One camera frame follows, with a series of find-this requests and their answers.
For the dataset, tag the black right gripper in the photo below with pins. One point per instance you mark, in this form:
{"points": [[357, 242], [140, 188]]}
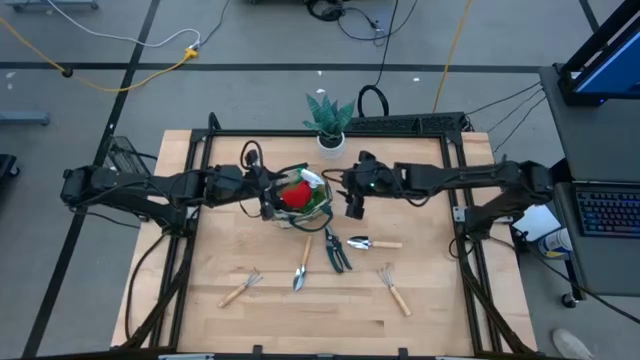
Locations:
{"points": [[375, 180]]}

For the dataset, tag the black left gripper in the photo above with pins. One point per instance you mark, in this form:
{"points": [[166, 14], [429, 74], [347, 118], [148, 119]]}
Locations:
{"points": [[257, 187]]}

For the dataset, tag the red gardening glove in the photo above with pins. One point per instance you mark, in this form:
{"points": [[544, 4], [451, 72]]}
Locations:
{"points": [[296, 195]]}

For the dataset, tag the cream canvas bag green trim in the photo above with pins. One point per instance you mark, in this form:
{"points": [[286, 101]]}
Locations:
{"points": [[282, 217]]}

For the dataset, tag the green plastic spray bottle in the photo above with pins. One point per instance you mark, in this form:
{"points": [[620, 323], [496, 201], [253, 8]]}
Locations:
{"points": [[320, 200]]}

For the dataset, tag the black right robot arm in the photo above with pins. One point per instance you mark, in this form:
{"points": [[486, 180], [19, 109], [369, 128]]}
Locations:
{"points": [[450, 177]]}

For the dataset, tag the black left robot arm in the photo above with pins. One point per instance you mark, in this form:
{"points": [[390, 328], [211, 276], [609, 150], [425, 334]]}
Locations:
{"points": [[125, 187]]}

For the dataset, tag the artificial plant in white pot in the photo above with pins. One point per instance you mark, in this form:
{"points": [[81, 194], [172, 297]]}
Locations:
{"points": [[330, 120]]}

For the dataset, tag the black perforated metal box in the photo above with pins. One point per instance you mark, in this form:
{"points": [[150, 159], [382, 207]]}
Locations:
{"points": [[400, 123]]}

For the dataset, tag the silver mounting plate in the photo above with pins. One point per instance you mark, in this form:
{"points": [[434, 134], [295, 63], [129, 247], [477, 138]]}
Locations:
{"points": [[460, 215]]}

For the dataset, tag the white paper sheet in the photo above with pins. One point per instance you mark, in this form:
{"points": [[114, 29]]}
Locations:
{"points": [[540, 222]]}

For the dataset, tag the white blue yellow container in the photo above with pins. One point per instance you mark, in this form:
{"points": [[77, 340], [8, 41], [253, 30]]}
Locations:
{"points": [[555, 244]]}

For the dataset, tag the grey desk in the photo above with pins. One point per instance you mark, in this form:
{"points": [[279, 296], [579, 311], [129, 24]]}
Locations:
{"points": [[590, 145]]}

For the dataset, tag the grey laptop lit keyboard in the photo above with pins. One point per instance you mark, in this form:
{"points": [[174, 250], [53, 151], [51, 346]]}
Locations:
{"points": [[607, 212]]}

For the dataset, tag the grey metal base bar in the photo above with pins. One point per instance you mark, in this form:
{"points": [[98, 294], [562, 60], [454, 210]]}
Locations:
{"points": [[25, 118]]}

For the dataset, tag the large black-framed monitor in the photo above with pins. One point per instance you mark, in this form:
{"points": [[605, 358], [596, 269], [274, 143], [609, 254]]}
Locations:
{"points": [[610, 70]]}

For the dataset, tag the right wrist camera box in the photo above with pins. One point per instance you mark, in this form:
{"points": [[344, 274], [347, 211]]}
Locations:
{"points": [[366, 159]]}

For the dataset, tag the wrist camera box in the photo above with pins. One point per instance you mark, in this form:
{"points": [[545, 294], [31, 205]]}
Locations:
{"points": [[366, 159], [254, 157]]}

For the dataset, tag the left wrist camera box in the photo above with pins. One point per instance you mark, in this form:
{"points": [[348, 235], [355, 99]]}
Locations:
{"points": [[254, 157]]}

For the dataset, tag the black aluminium table frame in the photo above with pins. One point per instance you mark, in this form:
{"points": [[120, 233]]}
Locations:
{"points": [[250, 133]]}

